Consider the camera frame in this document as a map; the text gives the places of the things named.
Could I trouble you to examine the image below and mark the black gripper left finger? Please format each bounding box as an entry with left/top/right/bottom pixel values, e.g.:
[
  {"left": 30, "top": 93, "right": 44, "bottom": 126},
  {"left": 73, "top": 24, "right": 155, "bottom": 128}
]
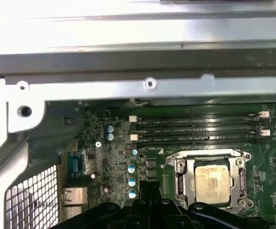
[{"left": 49, "top": 181, "right": 152, "bottom": 229}]

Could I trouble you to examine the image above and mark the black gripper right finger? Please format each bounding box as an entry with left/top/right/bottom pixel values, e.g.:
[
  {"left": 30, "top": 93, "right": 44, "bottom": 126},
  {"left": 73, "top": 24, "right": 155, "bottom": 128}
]
[{"left": 150, "top": 181, "right": 257, "bottom": 229}]

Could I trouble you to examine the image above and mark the metal socket cover frame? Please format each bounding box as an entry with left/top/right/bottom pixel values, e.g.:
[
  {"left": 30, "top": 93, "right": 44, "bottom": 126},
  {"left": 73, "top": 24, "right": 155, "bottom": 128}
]
[{"left": 182, "top": 155, "right": 243, "bottom": 206}]

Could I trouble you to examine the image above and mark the silver topped green CPU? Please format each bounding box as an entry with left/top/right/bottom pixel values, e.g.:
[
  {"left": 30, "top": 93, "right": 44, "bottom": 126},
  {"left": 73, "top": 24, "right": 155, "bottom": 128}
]
[{"left": 193, "top": 157, "right": 234, "bottom": 206}]

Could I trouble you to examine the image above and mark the black RAM slot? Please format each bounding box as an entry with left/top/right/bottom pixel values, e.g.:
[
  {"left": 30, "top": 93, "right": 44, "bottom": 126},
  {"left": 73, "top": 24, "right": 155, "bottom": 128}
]
[
  {"left": 137, "top": 130, "right": 260, "bottom": 138},
  {"left": 137, "top": 138, "right": 260, "bottom": 147},
  {"left": 137, "top": 122, "right": 260, "bottom": 130},
  {"left": 137, "top": 114, "right": 260, "bottom": 121}
]

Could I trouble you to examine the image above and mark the CPU socket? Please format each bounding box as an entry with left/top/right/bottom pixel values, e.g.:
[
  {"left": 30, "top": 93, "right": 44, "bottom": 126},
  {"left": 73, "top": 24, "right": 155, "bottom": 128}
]
[{"left": 165, "top": 149, "right": 253, "bottom": 209}]

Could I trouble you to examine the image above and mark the silver USB port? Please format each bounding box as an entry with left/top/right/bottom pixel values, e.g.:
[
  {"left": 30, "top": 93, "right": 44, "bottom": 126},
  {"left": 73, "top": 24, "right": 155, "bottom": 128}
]
[{"left": 62, "top": 206, "right": 83, "bottom": 221}]

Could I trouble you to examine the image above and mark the silver network port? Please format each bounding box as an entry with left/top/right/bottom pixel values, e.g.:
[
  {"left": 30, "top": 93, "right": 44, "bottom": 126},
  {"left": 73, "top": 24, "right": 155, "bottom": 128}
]
[{"left": 62, "top": 187, "right": 88, "bottom": 206}]

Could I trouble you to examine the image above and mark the blue serial port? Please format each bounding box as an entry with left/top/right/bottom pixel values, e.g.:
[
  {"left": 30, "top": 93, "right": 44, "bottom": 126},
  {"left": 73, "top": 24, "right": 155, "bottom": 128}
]
[{"left": 67, "top": 152, "right": 86, "bottom": 179}]

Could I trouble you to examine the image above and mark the green motherboard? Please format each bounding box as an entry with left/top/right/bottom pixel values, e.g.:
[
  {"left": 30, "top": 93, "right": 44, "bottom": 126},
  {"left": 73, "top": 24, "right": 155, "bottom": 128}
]
[{"left": 61, "top": 102, "right": 276, "bottom": 229}]

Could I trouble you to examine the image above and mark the grey metal PC case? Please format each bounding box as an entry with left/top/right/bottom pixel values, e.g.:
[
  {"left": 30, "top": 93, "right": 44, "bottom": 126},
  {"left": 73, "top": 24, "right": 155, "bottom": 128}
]
[{"left": 0, "top": 53, "right": 276, "bottom": 229}]

